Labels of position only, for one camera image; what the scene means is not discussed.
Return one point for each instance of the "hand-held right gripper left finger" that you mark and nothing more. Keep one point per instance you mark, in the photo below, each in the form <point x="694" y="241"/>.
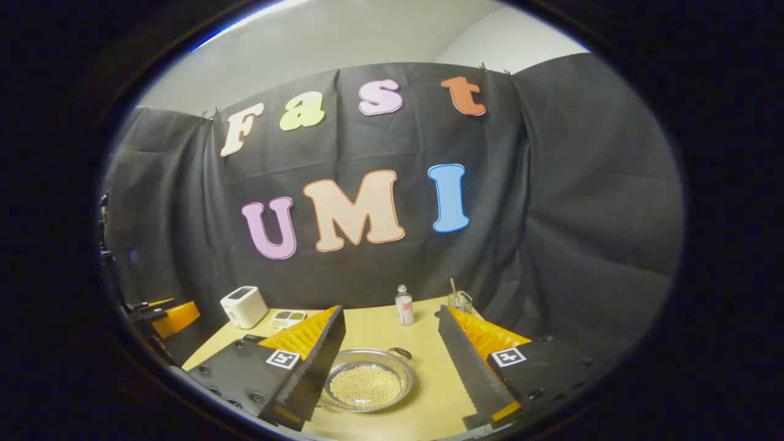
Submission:
<point x="318" y="361"/>

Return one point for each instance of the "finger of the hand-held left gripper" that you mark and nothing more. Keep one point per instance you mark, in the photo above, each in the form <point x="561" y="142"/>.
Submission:
<point x="177" y="317"/>

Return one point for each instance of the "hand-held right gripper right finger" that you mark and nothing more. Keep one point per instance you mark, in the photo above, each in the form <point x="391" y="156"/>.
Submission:
<point x="462" y="361"/>

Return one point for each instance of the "pile of yellow beans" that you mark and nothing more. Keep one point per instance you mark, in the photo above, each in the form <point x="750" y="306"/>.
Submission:
<point x="364" y="386"/>

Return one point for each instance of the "stainless steel pot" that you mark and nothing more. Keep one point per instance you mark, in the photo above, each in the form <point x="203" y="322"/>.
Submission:
<point x="401" y="370"/>

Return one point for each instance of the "white divided seed tray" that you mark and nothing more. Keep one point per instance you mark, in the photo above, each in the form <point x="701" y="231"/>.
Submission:
<point x="288" y="318"/>

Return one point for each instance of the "white toaster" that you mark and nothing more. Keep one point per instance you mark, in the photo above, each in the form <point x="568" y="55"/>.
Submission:
<point x="245" y="309"/>

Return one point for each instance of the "wooden stick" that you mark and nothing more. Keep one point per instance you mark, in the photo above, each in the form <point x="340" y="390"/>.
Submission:
<point x="453" y="286"/>

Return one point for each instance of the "clear bottle pink label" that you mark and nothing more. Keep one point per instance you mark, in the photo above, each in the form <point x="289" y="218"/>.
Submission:
<point x="404" y="309"/>

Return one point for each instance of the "black backdrop cloth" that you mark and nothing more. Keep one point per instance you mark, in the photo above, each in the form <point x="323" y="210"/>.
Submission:
<point x="551" y="214"/>

